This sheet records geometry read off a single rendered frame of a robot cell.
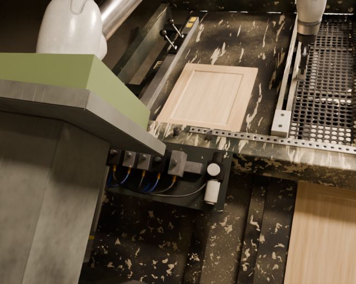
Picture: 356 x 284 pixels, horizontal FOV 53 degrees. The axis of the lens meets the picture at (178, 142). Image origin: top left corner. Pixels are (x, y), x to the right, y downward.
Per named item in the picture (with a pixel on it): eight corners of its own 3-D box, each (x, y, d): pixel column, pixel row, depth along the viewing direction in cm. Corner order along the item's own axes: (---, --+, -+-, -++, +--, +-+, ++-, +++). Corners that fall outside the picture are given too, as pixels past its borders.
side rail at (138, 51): (87, 128, 175) (80, 110, 167) (164, 18, 244) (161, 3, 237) (98, 129, 173) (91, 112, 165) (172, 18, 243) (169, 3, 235)
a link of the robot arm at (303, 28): (322, 12, 142) (320, 26, 146) (298, 11, 144) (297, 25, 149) (321, 23, 136) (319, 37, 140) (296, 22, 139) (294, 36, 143)
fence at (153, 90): (130, 125, 162) (128, 118, 160) (191, 22, 223) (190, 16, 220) (140, 126, 161) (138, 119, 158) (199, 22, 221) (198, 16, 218)
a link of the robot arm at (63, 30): (30, 47, 88) (49, -30, 92) (34, 72, 105) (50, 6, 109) (96, 65, 93) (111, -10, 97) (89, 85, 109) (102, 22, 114)
